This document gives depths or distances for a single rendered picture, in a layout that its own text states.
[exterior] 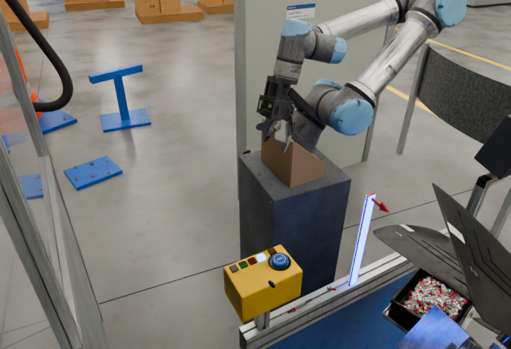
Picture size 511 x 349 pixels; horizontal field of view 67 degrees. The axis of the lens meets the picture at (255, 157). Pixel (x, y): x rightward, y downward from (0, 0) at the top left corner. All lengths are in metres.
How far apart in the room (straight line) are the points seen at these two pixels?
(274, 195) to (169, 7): 6.98
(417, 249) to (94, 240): 2.17
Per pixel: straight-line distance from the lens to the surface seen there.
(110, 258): 2.55
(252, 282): 0.90
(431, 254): 0.89
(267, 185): 1.29
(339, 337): 1.43
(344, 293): 1.20
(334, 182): 1.34
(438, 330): 0.98
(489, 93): 2.74
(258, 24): 2.30
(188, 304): 2.23
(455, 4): 1.31
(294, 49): 1.06
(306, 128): 1.27
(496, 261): 0.64
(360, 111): 1.17
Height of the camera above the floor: 1.77
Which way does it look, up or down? 32 degrees down
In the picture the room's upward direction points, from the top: 1 degrees clockwise
